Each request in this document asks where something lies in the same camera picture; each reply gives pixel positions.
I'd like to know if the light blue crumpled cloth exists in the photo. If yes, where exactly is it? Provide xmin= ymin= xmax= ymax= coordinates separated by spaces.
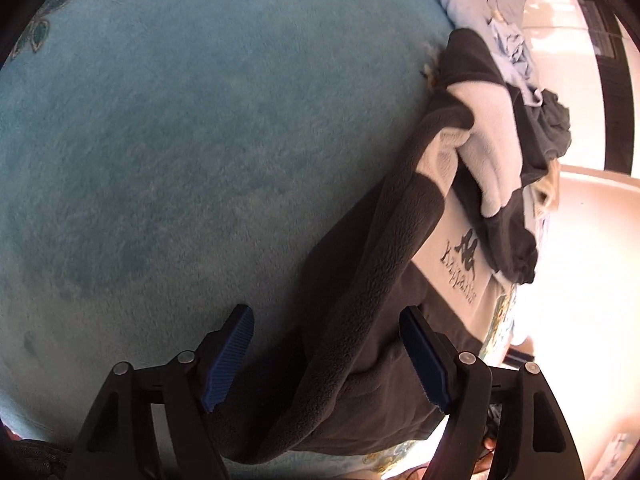
xmin=488 ymin=13 xmax=542 ymax=107

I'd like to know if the teal floral blanket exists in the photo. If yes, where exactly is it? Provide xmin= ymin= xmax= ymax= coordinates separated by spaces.
xmin=1 ymin=0 xmax=468 ymax=479

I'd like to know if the dark grey fleece garment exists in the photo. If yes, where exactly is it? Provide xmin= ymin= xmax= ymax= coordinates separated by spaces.
xmin=210 ymin=29 xmax=544 ymax=464

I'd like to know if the dark grey crumpled cloth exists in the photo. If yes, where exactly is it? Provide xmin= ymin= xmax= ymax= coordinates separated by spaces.
xmin=525 ymin=89 xmax=572 ymax=162

